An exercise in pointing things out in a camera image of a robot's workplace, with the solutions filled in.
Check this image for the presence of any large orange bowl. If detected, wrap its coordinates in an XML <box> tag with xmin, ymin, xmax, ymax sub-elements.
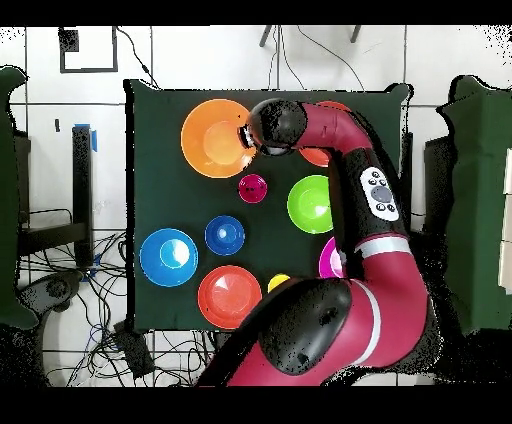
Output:
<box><xmin>180</xmin><ymin>98</ymin><xmax>257</xmax><ymax>179</ymax></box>

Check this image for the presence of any white box stack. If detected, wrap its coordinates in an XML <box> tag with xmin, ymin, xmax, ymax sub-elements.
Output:
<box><xmin>497</xmin><ymin>147</ymin><xmax>512</xmax><ymax>296</ymax></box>

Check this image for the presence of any raspberry red cup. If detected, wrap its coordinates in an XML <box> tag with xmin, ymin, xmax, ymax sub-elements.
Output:
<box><xmin>238</xmin><ymin>173</ymin><xmax>268</xmax><ymax>204</ymax></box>

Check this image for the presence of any red-orange bowl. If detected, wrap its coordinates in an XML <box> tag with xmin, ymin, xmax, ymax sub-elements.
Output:
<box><xmin>297</xmin><ymin>100</ymin><xmax>353</xmax><ymax>168</ymax></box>
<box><xmin>197</xmin><ymin>264</ymin><xmax>264</xmax><ymax>330</ymax></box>

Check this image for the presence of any green bowl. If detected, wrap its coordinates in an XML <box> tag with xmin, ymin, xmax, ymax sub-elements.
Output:
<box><xmin>286</xmin><ymin>174</ymin><xmax>334</xmax><ymax>235</ymax></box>

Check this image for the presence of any dark green table cloth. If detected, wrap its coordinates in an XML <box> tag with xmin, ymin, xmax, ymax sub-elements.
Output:
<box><xmin>123</xmin><ymin>78</ymin><xmax>413</xmax><ymax>335</ymax></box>

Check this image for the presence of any small dark blue bowl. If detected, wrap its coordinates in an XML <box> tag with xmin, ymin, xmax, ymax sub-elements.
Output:
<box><xmin>204</xmin><ymin>214</ymin><xmax>246</xmax><ymax>257</ymax></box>

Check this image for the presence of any light blue bowl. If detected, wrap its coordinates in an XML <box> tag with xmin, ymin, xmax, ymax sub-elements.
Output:
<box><xmin>138</xmin><ymin>227</ymin><xmax>200</xmax><ymax>288</ymax></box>

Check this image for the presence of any yellow cup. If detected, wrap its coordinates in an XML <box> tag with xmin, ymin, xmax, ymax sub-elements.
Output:
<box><xmin>266</xmin><ymin>272</ymin><xmax>291</xmax><ymax>293</ymax></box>

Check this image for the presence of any large pink bowl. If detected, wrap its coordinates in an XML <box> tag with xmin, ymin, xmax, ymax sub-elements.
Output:
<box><xmin>318</xmin><ymin>236</ymin><xmax>345</xmax><ymax>279</ymax></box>

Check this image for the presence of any blue tape strip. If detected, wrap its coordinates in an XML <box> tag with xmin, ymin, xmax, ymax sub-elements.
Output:
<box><xmin>73</xmin><ymin>122</ymin><xmax>98</xmax><ymax>153</ymax></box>

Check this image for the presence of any black metal stand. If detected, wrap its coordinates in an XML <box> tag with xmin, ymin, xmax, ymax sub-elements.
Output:
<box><xmin>15</xmin><ymin>125</ymin><xmax>95</xmax><ymax>268</ymax></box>

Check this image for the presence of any green clothed side table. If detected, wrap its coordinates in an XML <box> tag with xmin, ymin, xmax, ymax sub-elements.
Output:
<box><xmin>435</xmin><ymin>74</ymin><xmax>512</xmax><ymax>338</ymax></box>
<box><xmin>0</xmin><ymin>65</ymin><xmax>39</xmax><ymax>330</ymax></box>

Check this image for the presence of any black power brick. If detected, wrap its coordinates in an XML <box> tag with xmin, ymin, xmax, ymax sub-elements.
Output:
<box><xmin>111</xmin><ymin>319</ymin><xmax>157</xmax><ymax>379</ymax></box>

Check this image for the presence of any black floor cable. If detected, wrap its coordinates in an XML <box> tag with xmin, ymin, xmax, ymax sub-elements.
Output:
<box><xmin>115</xmin><ymin>25</ymin><xmax>161</xmax><ymax>90</ymax></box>
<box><xmin>295</xmin><ymin>25</ymin><xmax>366</xmax><ymax>92</ymax></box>

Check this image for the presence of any black square floor frame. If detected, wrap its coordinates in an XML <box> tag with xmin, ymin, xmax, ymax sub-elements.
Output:
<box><xmin>58</xmin><ymin>25</ymin><xmax>120</xmax><ymax>74</ymax></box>

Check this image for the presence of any tangle of floor cables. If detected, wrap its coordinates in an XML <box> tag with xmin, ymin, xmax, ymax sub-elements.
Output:
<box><xmin>17</xmin><ymin>231</ymin><xmax>217</xmax><ymax>388</ymax></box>

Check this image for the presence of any black pedestal foot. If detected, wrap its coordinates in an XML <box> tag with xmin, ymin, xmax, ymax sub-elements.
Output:
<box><xmin>17</xmin><ymin>270</ymin><xmax>85</xmax><ymax>317</ymax></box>

